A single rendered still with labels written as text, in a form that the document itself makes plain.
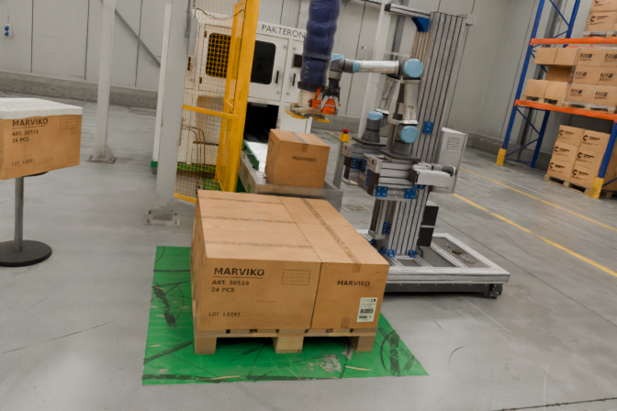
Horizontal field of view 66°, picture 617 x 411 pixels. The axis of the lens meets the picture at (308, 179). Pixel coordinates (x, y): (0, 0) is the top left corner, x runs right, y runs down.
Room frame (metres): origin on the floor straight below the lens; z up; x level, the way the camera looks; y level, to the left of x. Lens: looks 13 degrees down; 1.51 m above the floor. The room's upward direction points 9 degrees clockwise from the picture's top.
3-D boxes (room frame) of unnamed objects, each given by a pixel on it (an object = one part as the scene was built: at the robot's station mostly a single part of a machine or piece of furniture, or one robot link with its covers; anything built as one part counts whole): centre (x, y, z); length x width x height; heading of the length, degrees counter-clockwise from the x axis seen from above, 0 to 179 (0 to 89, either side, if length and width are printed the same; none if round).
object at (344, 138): (4.29, -0.26, 0.50); 0.07 x 0.07 x 1.00; 17
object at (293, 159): (3.94, 0.14, 0.75); 0.60 x 0.40 x 0.40; 15
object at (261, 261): (2.87, 0.13, 0.34); 1.20 x 1.00 x 0.40; 17
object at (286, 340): (2.87, 0.13, 0.07); 1.20 x 1.00 x 0.14; 17
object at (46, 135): (2.92, 1.85, 0.82); 0.60 x 0.40 x 0.40; 166
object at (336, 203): (3.59, 0.04, 0.48); 0.70 x 0.03 x 0.15; 107
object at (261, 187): (3.60, 0.04, 0.58); 0.70 x 0.03 x 0.06; 107
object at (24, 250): (2.92, 1.85, 0.31); 0.40 x 0.40 x 0.62
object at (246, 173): (4.62, 0.70, 0.50); 2.31 x 0.05 x 0.19; 17
